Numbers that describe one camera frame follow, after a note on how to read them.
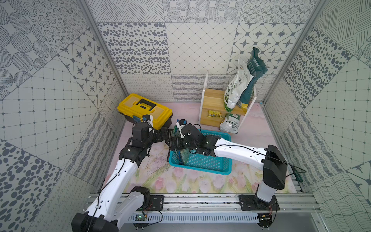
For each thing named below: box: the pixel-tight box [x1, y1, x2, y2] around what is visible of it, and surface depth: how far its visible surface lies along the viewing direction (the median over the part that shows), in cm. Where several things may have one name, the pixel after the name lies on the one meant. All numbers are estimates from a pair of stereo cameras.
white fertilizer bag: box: [223, 58, 254, 113], surface depth 83 cm
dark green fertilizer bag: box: [238, 46, 269, 112], surface depth 74 cm
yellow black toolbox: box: [116, 93, 173, 131], surface depth 96 cm
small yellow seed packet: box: [207, 110, 224, 119], surface depth 106 cm
